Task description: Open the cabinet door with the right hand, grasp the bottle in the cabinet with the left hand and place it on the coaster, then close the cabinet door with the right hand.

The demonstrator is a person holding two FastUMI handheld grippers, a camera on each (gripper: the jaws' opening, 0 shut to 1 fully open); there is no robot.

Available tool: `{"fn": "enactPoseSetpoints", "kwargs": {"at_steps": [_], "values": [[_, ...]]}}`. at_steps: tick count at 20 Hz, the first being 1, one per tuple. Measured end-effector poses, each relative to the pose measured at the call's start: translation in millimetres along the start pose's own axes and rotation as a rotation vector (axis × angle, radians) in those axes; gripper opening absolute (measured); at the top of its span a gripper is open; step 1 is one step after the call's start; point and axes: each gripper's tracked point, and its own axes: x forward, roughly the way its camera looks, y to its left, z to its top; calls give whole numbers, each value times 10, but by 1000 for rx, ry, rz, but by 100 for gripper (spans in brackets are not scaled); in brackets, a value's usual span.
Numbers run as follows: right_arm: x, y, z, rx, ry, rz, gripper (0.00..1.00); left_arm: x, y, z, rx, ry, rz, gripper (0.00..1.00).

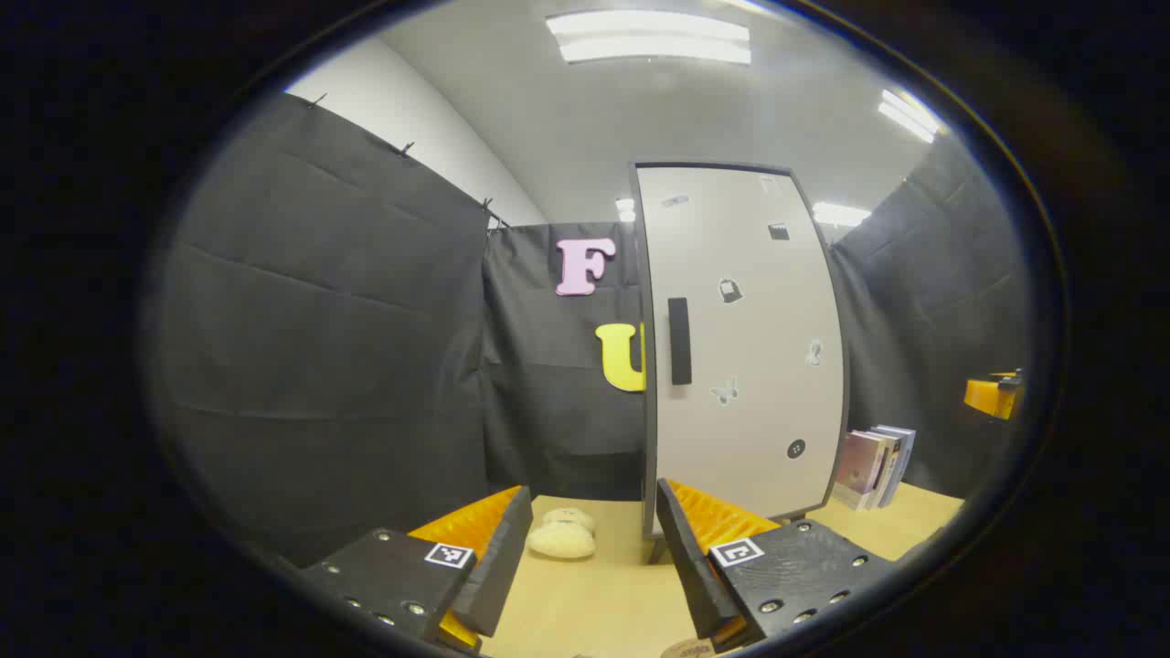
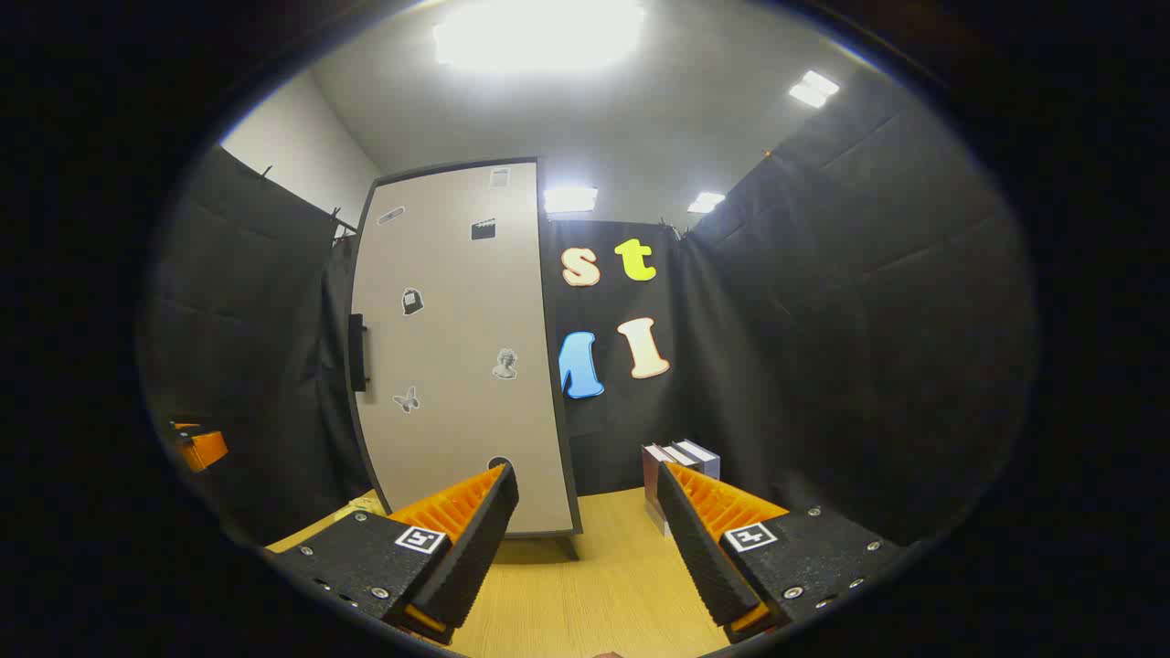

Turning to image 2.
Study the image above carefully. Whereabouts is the grey book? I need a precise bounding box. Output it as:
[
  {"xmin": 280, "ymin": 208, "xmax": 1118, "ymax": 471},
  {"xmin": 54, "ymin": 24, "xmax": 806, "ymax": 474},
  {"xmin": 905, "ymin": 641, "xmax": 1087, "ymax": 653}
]
[{"xmin": 676, "ymin": 440, "xmax": 720, "ymax": 481}]

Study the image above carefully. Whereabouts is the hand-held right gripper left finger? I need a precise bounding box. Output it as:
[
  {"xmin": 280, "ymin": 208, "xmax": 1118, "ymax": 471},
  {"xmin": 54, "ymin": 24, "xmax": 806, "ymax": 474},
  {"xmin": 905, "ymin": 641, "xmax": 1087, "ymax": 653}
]
[{"xmin": 265, "ymin": 462, "xmax": 520, "ymax": 645}]

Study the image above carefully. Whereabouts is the large ceiling light panel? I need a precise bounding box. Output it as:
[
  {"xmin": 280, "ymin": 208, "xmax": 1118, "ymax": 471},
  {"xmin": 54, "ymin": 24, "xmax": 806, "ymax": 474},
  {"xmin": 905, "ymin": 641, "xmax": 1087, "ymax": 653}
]
[{"xmin": 434, "ymin": 0, "xmax": 645, "ymax": 74}]

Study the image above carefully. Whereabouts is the grey cabinet door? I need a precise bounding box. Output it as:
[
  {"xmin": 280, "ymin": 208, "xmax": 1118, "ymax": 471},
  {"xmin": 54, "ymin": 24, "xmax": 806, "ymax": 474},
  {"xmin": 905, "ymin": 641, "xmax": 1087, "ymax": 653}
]
[{"xmin": 350, "ymin": 157, "xmax": 583, "ymax": 540}]

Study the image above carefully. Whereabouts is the black backdrop cloth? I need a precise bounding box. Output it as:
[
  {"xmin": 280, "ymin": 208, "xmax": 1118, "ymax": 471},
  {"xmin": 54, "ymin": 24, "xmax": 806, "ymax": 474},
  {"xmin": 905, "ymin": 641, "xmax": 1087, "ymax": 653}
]
[{"xmin": 137, "ymin": 69, "xmax": 1038, "ymax": 549}]

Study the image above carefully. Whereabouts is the black door handle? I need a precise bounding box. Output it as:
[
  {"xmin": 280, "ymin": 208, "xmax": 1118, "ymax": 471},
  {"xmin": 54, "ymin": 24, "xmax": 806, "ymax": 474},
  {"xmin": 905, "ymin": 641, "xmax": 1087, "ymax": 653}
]
[{"xmin": 348, "ymin": 313, "xmax": 369, "ymax": 392}]

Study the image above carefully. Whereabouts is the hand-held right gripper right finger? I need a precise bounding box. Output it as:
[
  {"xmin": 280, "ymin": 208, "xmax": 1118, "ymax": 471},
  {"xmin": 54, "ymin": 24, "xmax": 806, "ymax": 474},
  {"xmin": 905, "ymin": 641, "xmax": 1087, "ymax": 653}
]
[{"xmin": 656, "ymin": 462, "xmax": 910, "ymax": 643}]

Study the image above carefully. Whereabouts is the pink book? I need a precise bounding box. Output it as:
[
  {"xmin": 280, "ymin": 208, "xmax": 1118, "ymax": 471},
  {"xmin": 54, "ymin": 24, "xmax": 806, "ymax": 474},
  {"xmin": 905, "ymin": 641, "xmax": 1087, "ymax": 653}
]
[{"xmin": 643, "ymin": 444, "xmax": 677, "ymax": 536}]

